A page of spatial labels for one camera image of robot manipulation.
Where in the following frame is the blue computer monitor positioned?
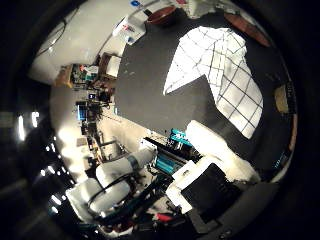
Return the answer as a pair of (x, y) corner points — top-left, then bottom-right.
(75, 101), (89, 122)

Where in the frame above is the white paper sheet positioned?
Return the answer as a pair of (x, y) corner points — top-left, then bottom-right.
(112, 14), (148, 46)

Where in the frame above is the teal box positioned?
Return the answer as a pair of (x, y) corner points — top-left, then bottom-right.
(154, 151), (183, 175)
(169, 128), (193, 148)

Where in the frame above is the white checked cloth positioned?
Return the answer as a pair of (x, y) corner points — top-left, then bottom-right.
(162, 25), (264, 140)

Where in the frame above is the cluttered shelf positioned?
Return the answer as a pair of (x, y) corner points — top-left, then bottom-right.
(54, 63), (101, 89)

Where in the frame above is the dark red wooden bowl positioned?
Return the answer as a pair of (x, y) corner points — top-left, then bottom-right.
(146, 5), (178, 27)

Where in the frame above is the brown wooden box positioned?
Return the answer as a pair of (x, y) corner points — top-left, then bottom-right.
(99, 52), (122, 79)

